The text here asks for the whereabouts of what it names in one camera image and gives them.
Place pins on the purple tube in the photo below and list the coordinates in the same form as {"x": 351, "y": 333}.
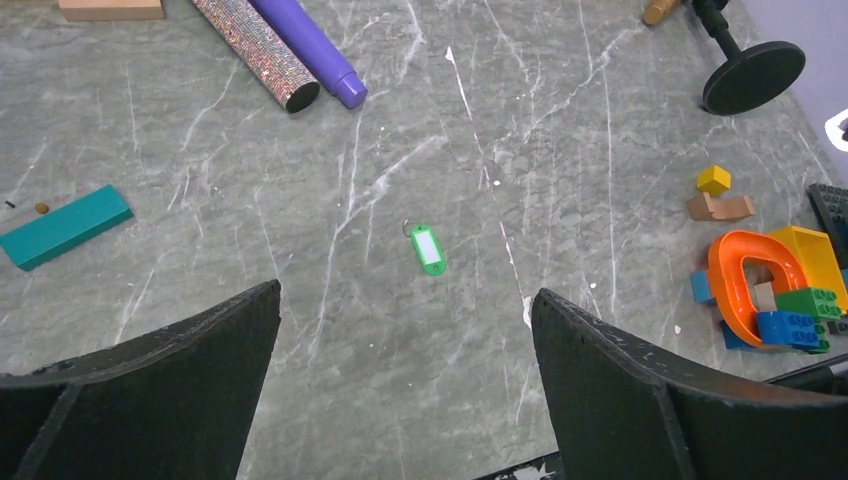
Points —
{"x": 314, "y": 49}

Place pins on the grey baseplate with blue bricks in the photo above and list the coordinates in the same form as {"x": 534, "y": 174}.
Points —
{"x": 829, "y": 203}

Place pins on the orange curved track piece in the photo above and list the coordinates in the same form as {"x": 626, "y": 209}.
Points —
{"x": 729, "y": 258}

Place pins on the teal rectangular block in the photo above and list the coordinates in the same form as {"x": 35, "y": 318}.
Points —
{"x": 66, "y": 228}

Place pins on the green toy brick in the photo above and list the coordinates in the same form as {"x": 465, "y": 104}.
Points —
{"x": 821, "y": 316}

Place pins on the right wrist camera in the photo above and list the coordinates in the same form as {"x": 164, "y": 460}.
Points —
{"x": 835, "y": 130}

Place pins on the blue toy brick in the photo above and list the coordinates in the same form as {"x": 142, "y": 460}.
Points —
{"x": 788, "y": 329}

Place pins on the small wooden block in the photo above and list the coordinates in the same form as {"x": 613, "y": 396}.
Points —
{"x": 704, "y": 207}

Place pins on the glitter tube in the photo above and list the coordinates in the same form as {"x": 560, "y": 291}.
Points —
{"x": 271, "y": 61}

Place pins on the yellow cube block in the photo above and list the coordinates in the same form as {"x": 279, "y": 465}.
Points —
{"x": 714, "y": 180}

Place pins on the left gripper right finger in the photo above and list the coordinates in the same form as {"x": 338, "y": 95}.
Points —
{"x": 624, "y": 408}

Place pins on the yellow lego frame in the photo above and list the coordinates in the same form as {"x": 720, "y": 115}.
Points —
{"x": 818, "y": 260}

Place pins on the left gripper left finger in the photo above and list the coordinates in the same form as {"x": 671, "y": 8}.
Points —
{"x": 175, "y": 403}

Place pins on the black microphone stand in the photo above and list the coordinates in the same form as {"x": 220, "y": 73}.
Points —
{"x": 749, "y": 78}

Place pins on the light wooden block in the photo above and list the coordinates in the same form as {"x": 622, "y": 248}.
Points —
{"x": 111, "y": 10}

